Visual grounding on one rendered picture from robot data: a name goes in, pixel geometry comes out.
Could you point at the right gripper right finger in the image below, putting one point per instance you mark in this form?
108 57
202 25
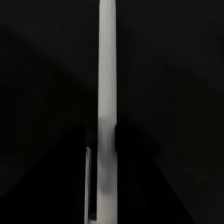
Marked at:
162 204

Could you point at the pen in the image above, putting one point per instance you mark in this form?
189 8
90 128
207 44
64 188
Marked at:
107 189

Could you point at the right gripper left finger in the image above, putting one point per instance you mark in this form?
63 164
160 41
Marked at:
45 194

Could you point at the desk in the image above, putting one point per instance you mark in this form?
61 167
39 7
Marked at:
170 91

